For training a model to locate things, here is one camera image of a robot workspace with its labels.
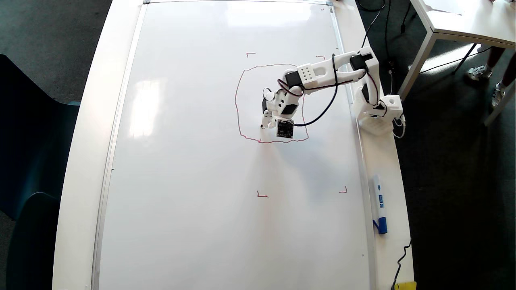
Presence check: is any black wrist camera board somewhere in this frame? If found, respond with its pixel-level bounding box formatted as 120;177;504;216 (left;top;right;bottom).
276;119;295;139

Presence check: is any large whiteboard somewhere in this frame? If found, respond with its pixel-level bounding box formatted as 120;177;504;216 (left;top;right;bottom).
92;0;375;290

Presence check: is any black camera cable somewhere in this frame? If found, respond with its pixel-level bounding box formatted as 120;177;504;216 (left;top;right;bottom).
293;53;339;127

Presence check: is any blue and white marker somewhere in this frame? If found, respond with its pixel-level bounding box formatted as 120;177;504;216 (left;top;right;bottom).
371;174;388;235

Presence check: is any thin white base cable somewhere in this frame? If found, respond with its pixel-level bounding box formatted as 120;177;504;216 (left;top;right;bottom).
393;115;406;139

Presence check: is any thin black floor cable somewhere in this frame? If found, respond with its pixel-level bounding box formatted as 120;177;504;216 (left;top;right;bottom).
419;46;494;74

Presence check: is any dark blue chair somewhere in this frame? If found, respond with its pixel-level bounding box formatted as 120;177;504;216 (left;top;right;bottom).
0;54;81;220

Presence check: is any black looped floor cable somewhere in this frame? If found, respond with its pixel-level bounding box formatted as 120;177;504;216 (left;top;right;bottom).
357;0;393;83

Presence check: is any white sneaker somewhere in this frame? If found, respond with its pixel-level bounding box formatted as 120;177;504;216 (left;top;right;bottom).
492;83;506;107
468;65;492;80

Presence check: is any white side table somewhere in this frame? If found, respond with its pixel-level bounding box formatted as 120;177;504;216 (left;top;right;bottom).
403;0;516;125

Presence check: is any black hanging cable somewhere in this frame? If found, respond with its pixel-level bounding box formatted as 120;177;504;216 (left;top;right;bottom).
399;0;412;33

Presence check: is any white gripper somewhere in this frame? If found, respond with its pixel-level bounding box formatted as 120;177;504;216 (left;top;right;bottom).
260;88;302;129

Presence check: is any black cable with yellow plug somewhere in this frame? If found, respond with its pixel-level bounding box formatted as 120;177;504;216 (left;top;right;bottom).
390;240;412;290

